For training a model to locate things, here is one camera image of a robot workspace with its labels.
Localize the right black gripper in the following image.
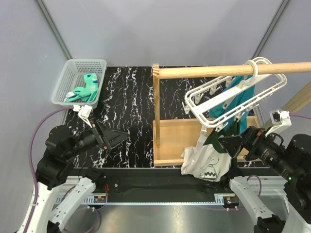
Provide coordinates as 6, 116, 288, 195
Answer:
218, 123, 301, 179

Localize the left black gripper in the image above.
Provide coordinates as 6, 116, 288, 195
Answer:
65, 117, 131, 158

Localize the white plastic clip hanger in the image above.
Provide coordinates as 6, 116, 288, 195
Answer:
182, 57, 287, 130

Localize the mint green sock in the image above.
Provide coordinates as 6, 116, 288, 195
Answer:
64, 87, 91, 102
82, 73, 99, 102

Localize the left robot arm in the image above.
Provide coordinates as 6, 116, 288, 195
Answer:
18, 121, 130, 233

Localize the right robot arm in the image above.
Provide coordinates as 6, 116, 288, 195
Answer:
218, 126, 311, 233

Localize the teal shirt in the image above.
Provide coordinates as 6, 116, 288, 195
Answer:
209, 75, 256, 120

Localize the white perforated plastic basket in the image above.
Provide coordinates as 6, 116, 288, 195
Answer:
51, 58, 107, 108

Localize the wooden hanging rod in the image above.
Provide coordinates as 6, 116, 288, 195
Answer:
159, 62, 311, 79

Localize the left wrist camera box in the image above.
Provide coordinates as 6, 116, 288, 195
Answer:
73, 104, 93, 128

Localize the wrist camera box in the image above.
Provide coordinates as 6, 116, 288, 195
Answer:
73, 104, 93, 128
265, 109, 292, 137

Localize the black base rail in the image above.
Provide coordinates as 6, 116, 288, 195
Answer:
83, 168, 234, 206

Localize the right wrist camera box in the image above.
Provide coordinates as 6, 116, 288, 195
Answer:
265, 109, 292, 137

